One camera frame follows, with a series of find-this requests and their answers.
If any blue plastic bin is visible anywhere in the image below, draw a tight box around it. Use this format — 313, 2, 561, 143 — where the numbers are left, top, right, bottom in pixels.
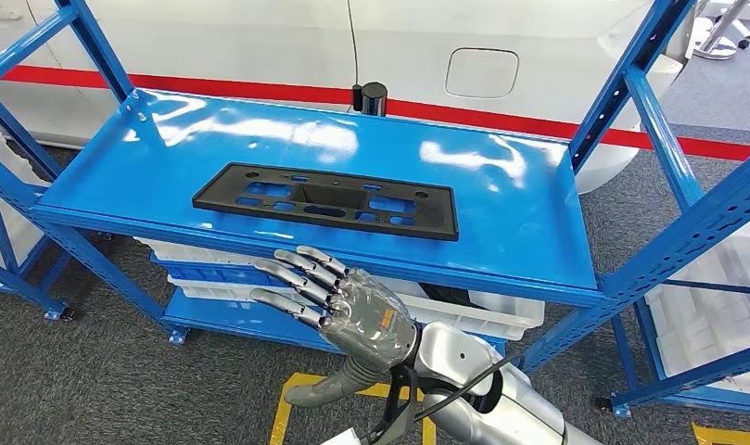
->
481, 334, 508, 359
150, 254, 290, 286

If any black plastic panel part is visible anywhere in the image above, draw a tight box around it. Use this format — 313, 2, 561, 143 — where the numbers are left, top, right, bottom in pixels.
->
192, 161, 461, 242

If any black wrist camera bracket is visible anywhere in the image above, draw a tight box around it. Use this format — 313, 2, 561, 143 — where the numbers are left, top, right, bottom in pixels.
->
359, 365, 420, 445

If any white car body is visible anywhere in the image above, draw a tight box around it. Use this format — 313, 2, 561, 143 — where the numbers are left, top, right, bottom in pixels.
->
0, 0, 698, 195

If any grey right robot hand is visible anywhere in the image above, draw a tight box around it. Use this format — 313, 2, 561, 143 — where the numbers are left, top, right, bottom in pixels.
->
249, 245, 422, 409

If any black part in bin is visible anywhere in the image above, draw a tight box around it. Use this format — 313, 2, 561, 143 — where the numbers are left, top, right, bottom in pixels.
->
420, 283, 474, 309

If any white stand base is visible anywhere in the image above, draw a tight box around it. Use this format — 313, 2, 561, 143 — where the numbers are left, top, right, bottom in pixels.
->
693, 0, 750, 61

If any blue metal shelf rack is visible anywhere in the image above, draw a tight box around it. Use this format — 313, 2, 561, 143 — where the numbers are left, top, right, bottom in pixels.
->
0, 0, 750, 375
595, 270, 750, 419
0, 178, 75, 322

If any translucent white plastic bin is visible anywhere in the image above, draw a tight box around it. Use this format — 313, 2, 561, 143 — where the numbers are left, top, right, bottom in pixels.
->
0, 129, 50, 288
663, 331, 750, 398
134, 235, 277, 265
644, 211, 750, 345
167, 274, 302, 303
374, 276, 546, 342

